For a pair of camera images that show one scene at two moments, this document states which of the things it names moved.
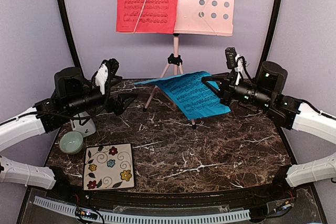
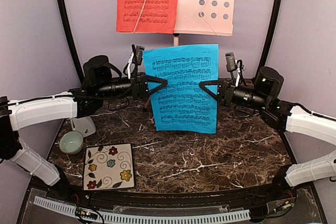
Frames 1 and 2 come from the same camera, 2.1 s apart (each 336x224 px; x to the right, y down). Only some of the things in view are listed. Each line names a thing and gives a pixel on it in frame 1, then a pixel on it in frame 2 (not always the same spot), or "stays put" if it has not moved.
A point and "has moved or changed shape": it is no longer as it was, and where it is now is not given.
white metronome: [83, 123] stays put
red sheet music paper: [159, 14] stays put
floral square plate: [108, 167] stays put
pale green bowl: [71, 142] stays put
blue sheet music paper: [195, 97] has moved or changed shape
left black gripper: [118, 108] -> [143, 91]
